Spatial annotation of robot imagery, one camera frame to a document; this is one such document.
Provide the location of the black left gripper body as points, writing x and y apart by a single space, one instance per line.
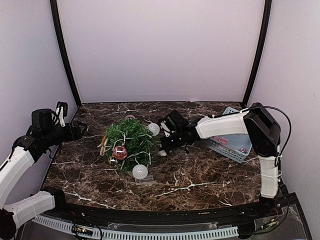
52 138

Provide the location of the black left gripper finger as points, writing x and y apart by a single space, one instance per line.
81 138
81 127

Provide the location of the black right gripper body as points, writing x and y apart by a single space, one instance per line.
176 142

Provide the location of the white cotton boll ornament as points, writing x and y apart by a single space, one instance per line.
163 150

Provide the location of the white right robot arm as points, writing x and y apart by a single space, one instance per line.
255 122

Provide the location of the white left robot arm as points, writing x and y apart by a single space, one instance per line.
13 216

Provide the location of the small green christmas tree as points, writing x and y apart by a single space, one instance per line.
129 142

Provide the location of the blue plastic basket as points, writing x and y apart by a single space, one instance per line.
232 149

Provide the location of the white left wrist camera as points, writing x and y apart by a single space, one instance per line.
60 113

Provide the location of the white cable duct strip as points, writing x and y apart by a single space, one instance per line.
99 233

